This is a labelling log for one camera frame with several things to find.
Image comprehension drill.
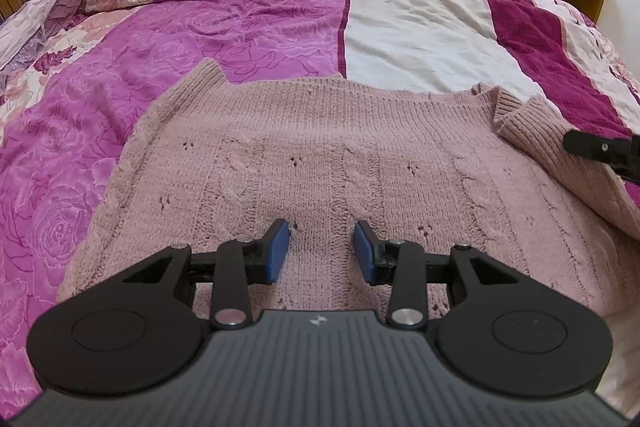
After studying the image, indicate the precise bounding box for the purple white patchwork quilt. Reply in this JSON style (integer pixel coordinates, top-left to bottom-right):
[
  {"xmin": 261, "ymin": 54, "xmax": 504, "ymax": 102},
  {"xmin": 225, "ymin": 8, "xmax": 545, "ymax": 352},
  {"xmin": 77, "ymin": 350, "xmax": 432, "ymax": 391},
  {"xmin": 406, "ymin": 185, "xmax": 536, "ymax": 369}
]
[{"xmin": 0, "ymin": 0, "xmax": 640, "ymax": 410}]

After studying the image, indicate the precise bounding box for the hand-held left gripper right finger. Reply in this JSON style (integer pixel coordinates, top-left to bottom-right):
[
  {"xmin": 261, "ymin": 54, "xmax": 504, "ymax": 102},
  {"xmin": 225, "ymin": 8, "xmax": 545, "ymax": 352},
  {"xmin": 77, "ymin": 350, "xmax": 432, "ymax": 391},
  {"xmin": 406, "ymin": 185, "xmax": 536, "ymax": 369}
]
[{"xmin": 352, "ymin": 219, "xmax": 523, "ymax": 332}]

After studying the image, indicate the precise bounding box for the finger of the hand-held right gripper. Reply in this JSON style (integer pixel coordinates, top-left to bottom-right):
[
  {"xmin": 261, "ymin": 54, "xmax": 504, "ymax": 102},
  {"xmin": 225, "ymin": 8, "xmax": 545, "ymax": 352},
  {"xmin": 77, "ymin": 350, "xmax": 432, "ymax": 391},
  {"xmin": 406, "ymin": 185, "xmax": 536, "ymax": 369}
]
[{"xmin": 562, "ymin": 129, "xmax": 640, "ymax": 182}]

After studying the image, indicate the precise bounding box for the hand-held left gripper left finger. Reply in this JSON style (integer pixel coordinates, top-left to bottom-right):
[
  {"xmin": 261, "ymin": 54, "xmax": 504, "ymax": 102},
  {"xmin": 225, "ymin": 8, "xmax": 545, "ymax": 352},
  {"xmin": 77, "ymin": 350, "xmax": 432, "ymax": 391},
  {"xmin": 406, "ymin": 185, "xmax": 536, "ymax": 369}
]
[{"xmin": 120, "ymin": 218, "xmax": 292, "ymax": 331}]

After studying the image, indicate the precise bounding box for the magenta waffle blanket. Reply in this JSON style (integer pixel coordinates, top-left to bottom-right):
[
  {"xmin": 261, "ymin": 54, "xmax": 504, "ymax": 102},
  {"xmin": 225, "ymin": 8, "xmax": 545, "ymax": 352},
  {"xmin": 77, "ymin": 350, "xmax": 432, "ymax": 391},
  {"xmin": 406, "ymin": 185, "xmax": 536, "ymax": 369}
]
[{"xmin": 475, "ymin": 0, "xmax": 640, "ymax": 142}]

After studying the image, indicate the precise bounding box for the pink knitted sweater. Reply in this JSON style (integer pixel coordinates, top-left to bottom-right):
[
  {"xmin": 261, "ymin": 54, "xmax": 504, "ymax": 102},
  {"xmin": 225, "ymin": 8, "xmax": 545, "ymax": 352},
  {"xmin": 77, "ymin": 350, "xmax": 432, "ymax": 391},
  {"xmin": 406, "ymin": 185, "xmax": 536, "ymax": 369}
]
[{"xmin": 57, "ymin": 59, "xmax": 640, "ymax": 388}]

